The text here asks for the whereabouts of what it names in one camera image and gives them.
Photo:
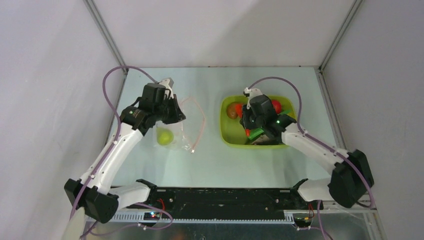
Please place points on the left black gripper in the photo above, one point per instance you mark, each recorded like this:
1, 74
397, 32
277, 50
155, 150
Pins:
177, 115

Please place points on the left aluminium corner post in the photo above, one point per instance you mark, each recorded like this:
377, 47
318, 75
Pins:
104, 31

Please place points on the grey toy fish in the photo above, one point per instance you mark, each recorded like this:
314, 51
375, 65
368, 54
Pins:
262, 140

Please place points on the clear zip top bag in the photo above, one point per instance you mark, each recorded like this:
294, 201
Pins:
187, 133

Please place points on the brown kiwi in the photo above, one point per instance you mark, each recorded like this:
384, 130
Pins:
231, 110

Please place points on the red apple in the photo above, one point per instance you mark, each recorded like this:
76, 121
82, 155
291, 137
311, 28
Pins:
277, 106

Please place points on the green plastic bin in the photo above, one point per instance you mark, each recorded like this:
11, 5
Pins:
232, 132

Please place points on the red chili pepper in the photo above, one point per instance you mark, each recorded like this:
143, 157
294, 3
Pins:
239, 113

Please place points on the green cucumber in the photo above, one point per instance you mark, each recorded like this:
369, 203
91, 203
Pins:
253, 134

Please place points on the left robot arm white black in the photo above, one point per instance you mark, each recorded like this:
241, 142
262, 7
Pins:
93, 190

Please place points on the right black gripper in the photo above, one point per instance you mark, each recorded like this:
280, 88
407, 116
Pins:
247, 120

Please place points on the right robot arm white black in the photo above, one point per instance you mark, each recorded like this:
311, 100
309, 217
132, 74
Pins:
350, 174

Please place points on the green pear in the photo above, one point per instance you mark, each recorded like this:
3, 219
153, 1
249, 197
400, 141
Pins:
164, 136

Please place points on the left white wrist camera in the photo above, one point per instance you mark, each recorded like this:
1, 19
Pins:
168, 83

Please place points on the aluminium corner post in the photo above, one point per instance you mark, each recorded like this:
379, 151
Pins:
340, 33
104, 31

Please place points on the right aluminium corner post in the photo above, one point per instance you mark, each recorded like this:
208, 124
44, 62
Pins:
340, 33

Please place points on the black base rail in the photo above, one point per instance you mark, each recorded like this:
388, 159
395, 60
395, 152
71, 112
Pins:
245, 204

